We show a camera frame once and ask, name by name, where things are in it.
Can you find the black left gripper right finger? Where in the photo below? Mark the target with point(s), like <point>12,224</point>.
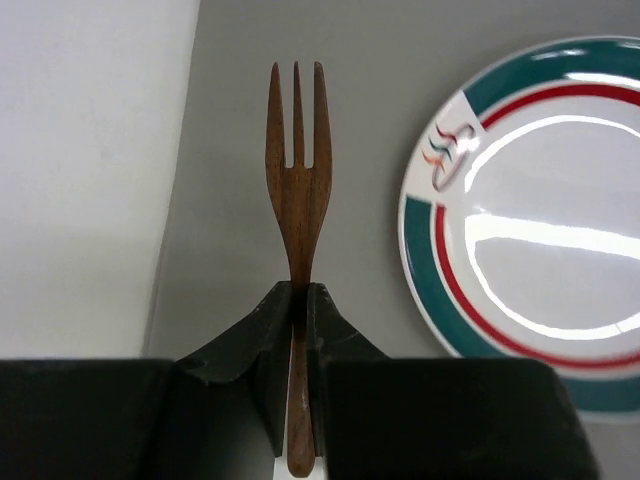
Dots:
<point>345,391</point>

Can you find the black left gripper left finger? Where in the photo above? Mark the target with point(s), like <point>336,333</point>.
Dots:
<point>227,404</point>

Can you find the grey cloth napkin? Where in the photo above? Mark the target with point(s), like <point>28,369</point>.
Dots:
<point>389,66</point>

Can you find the brown wooden fork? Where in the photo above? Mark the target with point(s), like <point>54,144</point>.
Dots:
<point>299,196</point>

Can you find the white plate green red rim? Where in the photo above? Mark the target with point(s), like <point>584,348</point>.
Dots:
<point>518,218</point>

